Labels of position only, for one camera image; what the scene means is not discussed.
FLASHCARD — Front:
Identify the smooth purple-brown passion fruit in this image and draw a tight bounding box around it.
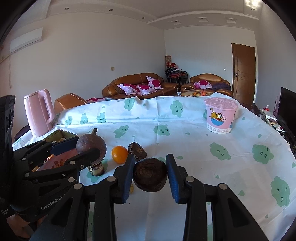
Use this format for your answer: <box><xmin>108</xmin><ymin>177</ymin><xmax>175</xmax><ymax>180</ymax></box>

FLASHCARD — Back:
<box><xmin>76</xmin><ymin>128</ymin><xmax>107</xmax><ymax>164</ymax></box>

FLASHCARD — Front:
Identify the orange-brown leather chair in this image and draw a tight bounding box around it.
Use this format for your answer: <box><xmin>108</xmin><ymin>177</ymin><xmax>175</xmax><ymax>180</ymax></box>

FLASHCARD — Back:
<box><xmin>54</xmin><ymin>93</ymin><xmax>88</xmax><ymax>114</ymax></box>

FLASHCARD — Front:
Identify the wooden coffee table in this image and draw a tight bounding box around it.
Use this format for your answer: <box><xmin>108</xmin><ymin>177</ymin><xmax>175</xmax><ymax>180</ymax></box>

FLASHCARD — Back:
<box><xmin>176</xmin><ymin>90</ymin><xmax>213</xmax><ymax>97</ymax></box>

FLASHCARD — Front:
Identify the small round jar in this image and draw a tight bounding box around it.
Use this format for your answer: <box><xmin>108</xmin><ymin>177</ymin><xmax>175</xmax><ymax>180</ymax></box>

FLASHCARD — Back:
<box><xmin>87</xmin><ymin>162</ymin><xmax>105</xmax><ymax>177</ymax></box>

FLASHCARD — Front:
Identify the black flat television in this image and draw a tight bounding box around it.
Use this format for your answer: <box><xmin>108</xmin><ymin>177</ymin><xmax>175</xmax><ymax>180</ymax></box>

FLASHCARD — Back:
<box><xmin>277</xmin><ymin>86</ymin><xmax>296</xmax><ymax>130</ymax></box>

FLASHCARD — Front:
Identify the white and magenta pillow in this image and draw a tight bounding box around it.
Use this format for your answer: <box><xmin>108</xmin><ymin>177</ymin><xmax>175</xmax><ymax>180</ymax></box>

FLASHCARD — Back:
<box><xmin>117</xmin><ymin>83</ymin><xmax>142</xmax><ymax>95</ymax></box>
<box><xmin>194</xmin><ymin>80</ymin><xmax>213</xmax><ymax>89</ymax></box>
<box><xmin>136</xmin><ymin>84</ymin><xmax>158</xmax><ymax>95</ymax></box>
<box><xmin>146</xmin><ymin>76</ymin><xmax>162</xmax><ymax>90</ymax></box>

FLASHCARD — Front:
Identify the stack of dark chairs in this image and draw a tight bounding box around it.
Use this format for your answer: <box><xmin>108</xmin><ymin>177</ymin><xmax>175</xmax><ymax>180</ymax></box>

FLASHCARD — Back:
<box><xmin>165</xmin><ymin>68</ymin><xmax>188</xmax><ymax>85</ymax></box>

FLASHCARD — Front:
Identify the pink metal tin box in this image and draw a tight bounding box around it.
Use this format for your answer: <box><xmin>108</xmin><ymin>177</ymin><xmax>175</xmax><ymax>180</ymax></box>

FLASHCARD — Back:
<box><xmin>31</xmin><ymin>130</ymin><xmax>80</xmax><ymax>173</ymax></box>

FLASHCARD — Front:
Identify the white flat box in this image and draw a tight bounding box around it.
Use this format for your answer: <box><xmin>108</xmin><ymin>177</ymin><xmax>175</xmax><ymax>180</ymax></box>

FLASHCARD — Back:
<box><xmin>261</xmin><ymin>111</ymin><xmax>278</xmax><ymax>121</ymax></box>

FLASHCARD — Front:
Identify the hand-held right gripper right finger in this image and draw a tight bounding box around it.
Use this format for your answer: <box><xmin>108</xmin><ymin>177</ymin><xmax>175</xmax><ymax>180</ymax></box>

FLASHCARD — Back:
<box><xmin>165</xmin><ymin>153</ymin><xmax>270</xmax><ymax>241</ymax></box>

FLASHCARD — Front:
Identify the heap of small colourful items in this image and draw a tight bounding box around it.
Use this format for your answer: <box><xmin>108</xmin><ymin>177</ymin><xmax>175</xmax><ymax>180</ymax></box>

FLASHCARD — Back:
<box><xmin>177</xmin><ymin>91</ymin><xmax>212</xmax><ymax>97</ymax></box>

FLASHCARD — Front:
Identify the wrinkled dark brown fruit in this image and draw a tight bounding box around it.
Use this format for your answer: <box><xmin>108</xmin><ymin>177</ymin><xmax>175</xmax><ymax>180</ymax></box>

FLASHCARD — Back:
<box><xmin>128</xmin><ymin>142</ymin><xmax>147</xmax><ymax>162</ymax></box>
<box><xmin>132</xmin><ymin>158</ymin><xmax>168</xmax><ymax>192</ymax></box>

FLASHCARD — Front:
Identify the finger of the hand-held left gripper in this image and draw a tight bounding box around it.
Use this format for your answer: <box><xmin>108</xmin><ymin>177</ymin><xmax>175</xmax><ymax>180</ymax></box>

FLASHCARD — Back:
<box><xmin>22</xmin><ymin>148</ymin><xmax>102</xmax><ymax>183</ymax></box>
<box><xmin>13</xmin><ymin>136</ymin><xmax>79</xmax><ymax>163</ymax></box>

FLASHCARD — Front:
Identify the orange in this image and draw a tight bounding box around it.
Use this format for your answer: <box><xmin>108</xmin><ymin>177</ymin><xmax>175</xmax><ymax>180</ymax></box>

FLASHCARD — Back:
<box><xmin>112</xmin><ymin>146</ymin><xmax>128</xmax><ymax>164</ymax></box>

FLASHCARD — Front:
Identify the long brown leather sofa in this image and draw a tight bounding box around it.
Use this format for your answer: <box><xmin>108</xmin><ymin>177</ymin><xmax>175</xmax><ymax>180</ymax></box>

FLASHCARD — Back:
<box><xmin>102</xmin><ymin>73</ymin><xmax>181</xmax><ymax>100</ymax></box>

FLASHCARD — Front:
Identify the pink cartoon bucket with lid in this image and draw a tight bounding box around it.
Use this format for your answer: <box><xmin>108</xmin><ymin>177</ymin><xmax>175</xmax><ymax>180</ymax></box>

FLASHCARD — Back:
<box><xmin>204</xmin><ymin>97</ymin><xmax>238</xmax><ymax>134</ymax></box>

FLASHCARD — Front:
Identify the white wall air conditioner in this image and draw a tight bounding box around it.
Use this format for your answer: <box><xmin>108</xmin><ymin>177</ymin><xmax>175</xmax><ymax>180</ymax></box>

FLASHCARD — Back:
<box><xmin>10</xmin><ymin>28</ymin><xmax>43</xmax><ymax>53</ymax></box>

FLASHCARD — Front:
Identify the person's left forearm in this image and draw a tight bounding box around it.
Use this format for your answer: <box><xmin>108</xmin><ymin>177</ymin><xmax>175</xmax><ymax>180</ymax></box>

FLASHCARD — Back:
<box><xmin>7</xmin><ymin>214</ymin><xmax>40</xmax><ymax>239</ymax></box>

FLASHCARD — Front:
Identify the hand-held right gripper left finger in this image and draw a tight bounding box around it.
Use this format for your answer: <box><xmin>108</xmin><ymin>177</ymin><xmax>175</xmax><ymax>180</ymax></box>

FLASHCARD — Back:
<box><xmin>30</xmin><ymin>153</ymin><xmax>136</xmax><ymax>241</ymax></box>

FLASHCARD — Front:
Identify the brown wooden door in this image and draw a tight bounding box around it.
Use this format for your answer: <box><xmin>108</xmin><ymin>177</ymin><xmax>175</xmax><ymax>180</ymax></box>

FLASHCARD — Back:
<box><xmin>231</xmin><ymin>43</ymin><xmax>256</xmax><ymax>109</ymax></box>

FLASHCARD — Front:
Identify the purple blanket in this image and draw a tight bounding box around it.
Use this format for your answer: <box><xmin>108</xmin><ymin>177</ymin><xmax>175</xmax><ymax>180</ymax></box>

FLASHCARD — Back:
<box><xmin>211</xmin><ymin>83</ymin><xmax>232</xmax><ymax>91</ymax></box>

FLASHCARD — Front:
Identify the pink electric kettle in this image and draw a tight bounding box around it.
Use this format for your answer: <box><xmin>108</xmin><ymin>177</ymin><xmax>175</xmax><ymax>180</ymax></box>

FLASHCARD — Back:
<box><xmin>23</xmin><ymin>89</ymin><xmax>55</xmax><ymax>139</ymax></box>

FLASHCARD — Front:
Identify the brown leather armchair sofa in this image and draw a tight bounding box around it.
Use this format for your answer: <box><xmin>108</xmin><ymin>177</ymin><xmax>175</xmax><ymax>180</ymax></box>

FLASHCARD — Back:
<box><xmin>180</xmin><ymin>74</ymin><xmax>232</xmax><ymax>96</ymax></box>

